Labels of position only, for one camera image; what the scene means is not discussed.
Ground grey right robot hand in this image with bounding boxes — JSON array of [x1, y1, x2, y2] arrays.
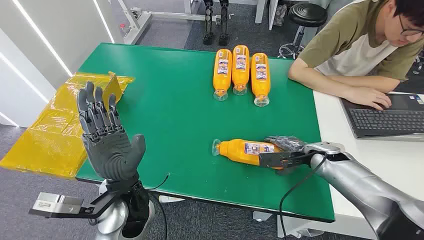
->
[[263, 135, 312, 176]]

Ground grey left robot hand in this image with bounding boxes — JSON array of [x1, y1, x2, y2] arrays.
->
[[76, 81, 147, 183]]

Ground person's right hand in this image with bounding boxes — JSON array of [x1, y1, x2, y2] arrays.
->
[[344, 86, 393, 111]]

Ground orange bottle with clear cap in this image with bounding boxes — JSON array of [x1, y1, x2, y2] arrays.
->
[[250, 52, 271, 108], [231, 44, 250, 97], [211, 138, 286, 170], [212, 48, 233, 102]]

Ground grey laptop with black keyboard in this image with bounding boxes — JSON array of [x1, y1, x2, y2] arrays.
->
[[340, 92, 424, 143]]

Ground person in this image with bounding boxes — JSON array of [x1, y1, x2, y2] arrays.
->
[[287, 0, 424, 111]]

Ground yellow plastic sheet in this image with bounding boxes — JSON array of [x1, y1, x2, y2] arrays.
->
[[0, 71, 136, 180]]

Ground green table mat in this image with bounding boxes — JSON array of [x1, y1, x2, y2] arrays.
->
[[75, 42, 336, 223]]

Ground white table foot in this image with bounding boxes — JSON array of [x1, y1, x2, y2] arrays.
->
[[158, 195, 185, 204], [252, 210, 273, 223]]

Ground black eyeglasses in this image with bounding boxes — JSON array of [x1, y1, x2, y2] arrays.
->
[[397, 13, 424, 37]]

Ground black round stool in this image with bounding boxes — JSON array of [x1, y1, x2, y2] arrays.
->
[[277, 2, 329, 61]]

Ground black robot leg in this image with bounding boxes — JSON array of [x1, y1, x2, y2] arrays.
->
[[217, 0, 230, 47], [202, 0, 215, 46]]

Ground black right wrist camera bracket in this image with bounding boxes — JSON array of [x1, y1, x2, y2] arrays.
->
[[258, 150, 314, 170]]

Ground thin black cable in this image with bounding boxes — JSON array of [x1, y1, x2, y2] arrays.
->
[[150, 193, 169, 240], [147, 172, 171, 192], [279, 152, 329, 240]]

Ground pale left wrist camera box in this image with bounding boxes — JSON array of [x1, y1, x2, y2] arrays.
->
[[28, 192, 116, 220]]

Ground white metal stand frame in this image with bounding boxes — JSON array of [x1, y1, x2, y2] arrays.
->
[[115, 0, 222, 46]]

